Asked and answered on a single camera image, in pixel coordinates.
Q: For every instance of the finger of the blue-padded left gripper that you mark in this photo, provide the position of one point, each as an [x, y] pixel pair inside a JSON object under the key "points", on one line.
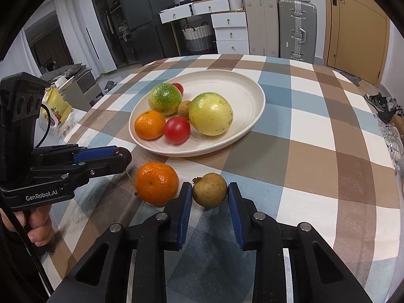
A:
{"points": [[104, 165], [94, 153]]}

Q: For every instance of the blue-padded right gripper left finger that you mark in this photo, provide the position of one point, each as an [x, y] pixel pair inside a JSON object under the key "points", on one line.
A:
{"points": [[129, 257]]}

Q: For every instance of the small brown longan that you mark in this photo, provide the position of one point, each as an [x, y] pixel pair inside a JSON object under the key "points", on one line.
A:
{"points": [[183, 109]]}

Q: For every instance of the small brown-yellow pear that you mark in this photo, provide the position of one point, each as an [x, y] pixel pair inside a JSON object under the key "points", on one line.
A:
{"points": [[209, 190]]}

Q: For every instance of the large red tomato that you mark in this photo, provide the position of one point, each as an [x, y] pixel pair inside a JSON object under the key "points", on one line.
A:
{"points": [[177, 130]]}

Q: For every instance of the orange mandarin on table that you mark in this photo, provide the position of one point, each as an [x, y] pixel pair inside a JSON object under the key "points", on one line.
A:
{"points": [[156, 183]]}

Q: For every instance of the beige suitcase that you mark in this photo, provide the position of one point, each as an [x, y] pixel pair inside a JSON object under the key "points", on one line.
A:
{"points": [[263, 27]]}

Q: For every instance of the wooden door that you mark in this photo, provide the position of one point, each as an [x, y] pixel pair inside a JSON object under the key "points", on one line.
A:
{"points": [[358, 37]]}

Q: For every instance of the checkered tablecloth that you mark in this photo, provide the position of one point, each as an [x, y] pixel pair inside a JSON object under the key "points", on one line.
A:
{"points": [[316, 155]]}

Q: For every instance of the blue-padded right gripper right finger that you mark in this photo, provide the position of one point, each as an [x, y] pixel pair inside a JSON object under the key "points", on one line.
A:
{"points": [[318, 274]]}

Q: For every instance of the person's left hand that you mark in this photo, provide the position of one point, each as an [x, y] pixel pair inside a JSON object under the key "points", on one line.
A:
{"points": [[39, 221]]}

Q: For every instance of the green passion fruit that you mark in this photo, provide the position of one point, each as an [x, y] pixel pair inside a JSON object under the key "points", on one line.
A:
{"points": [[164, 98]]}

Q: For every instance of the silver grey suitcase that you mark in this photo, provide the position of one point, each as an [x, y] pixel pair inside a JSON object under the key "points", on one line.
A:
{"points": [[297, 30]]}

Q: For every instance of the woven laundry basket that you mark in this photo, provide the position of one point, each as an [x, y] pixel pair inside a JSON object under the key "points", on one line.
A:
{"points": [[198, 38]]}

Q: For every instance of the large yellow-green guava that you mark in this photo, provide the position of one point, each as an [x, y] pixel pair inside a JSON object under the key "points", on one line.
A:
{"points": [[211, 114]]}

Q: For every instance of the orange mandarin in plate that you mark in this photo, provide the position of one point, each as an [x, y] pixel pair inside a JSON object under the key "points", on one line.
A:
{"points": [[150, 125]]}

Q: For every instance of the large white plate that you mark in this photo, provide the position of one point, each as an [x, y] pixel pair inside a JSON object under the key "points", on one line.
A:
{"points": [[246, 97]]}

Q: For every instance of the small red tomato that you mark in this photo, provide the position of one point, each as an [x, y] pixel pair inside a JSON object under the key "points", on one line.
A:
{"points": [[179, 87]]}

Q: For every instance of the white drawer desk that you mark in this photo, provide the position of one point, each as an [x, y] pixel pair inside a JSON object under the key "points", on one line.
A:
{"points": [[228, 19]]}

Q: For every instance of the black refrigerator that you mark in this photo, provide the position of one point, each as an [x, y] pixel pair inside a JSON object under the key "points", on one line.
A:
{"points": [[152, 39]]}

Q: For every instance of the yellow snack bag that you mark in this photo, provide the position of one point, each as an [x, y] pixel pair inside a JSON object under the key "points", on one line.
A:
{"points": [[57, 106]]}

